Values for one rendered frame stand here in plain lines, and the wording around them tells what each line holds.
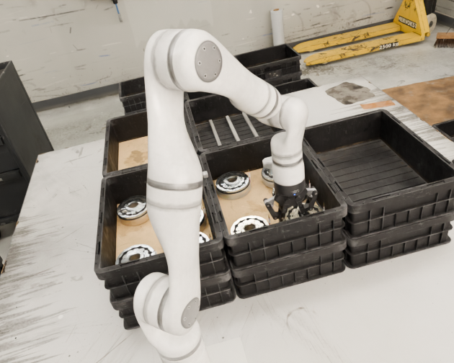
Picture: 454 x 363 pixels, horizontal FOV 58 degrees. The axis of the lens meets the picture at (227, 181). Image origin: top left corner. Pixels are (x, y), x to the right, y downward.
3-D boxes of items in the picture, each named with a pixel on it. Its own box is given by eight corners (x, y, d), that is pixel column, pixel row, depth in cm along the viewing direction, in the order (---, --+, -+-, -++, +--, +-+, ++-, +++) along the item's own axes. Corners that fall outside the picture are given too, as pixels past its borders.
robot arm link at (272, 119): (275, 96, 94) (241, 77, 83) (309, 103, 89) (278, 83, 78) (266, 126, 95) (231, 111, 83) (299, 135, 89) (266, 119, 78)
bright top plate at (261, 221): (276, 235, 102) (276, 234, 102) (238, 250, 101) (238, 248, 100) (260, 212, 110) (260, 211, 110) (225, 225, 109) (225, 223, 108)
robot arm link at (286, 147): (315, 156, 94) (282, 147, 99) (313, 93, 85) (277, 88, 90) (298, 172, 90) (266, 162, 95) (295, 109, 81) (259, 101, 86)
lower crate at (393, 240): (454, 245, 111) (462, 212, 104) (348, 274, 109) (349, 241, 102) (380, 167, 143) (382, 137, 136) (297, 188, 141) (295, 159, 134)
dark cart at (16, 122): (58, 228, 259) (-14, 97, 206) (-15, 247, 255) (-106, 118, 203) (67, 177, 307) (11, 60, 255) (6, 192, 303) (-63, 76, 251)
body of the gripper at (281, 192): (275, 187, 94) (279, 217, 100) (311, 178, 95) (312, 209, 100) (266, 170, 100) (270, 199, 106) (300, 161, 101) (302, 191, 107)
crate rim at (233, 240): (349, 215, 97) (349, 207, 95) (226, 248, 95) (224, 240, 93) (293, 136, 129) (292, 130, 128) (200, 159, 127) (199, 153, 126)
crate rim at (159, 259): (225, 248, 95) (224, 240, 93) (96, 282, 93) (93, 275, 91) (200, 159, 127) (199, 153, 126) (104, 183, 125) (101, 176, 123)
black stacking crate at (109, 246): (231, 275, 100) (223, 242, 94) (111, 307, 98) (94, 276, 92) (205, 184, 132) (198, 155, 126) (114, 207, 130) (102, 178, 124)
